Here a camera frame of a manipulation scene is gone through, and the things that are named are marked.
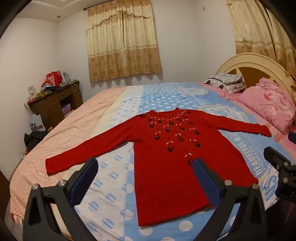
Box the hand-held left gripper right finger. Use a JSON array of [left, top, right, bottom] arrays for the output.
[[192, 158, 269, 241]]

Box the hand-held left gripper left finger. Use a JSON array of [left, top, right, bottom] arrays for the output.
[[23, 158, 100, 241]]

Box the red knitted sweater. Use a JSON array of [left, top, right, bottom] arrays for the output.
[[45, 108, 272, 227]]

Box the pink floral pillow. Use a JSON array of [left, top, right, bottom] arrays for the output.
[[238, 77, 296, 134]]

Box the black bag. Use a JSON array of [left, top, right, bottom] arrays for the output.
[[24, 131, 50, 151]]

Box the white red-print folded cloth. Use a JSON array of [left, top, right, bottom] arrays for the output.
[[220, 82, 246, 94]]

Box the pink box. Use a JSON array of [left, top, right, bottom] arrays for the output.
[[61, 103, 72, 117]]

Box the bed with dotted printed sheet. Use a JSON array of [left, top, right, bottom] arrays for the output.
[[5, 82, 296, 241]]

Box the cream wooden headboard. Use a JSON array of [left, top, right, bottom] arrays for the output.
[[217, 53, 296, 105]]

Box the white printed shopping bag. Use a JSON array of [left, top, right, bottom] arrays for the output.
[[24, 103, 46, 132]]

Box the brown wooden desk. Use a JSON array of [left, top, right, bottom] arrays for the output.
[[27, 81, 84, 130]]

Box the grey patterned folded cloth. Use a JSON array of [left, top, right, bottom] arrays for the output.
[[203, 72, 242, 87]]

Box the dark blue cloth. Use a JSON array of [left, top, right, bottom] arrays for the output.
[[43, 85, 61, 93]]

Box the white picture card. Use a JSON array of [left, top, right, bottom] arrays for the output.
[[27, 85, 38, 101]]

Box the red gift bag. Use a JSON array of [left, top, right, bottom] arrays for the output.
[[46, 71, 64, 87]]

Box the beige patterned long curtain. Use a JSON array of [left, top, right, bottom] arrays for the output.
[[225, 0, 296, 81]]

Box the beige patterned window curtain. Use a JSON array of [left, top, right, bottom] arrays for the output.
[[86, 0, 162, 82]]

